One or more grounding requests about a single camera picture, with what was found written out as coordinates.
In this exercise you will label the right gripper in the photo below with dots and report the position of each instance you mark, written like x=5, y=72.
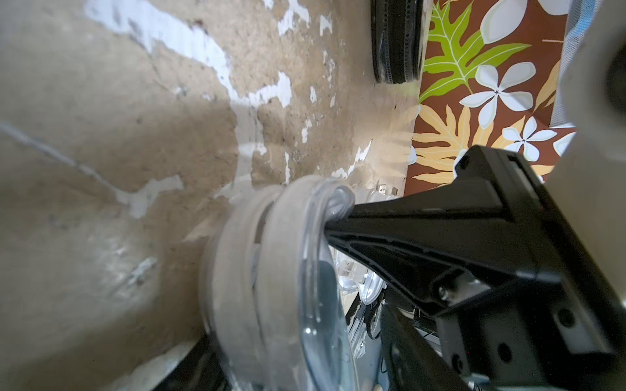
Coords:
x=519, y=300

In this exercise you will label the white mesh basket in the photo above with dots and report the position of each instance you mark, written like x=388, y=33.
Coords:
x=579, y=18

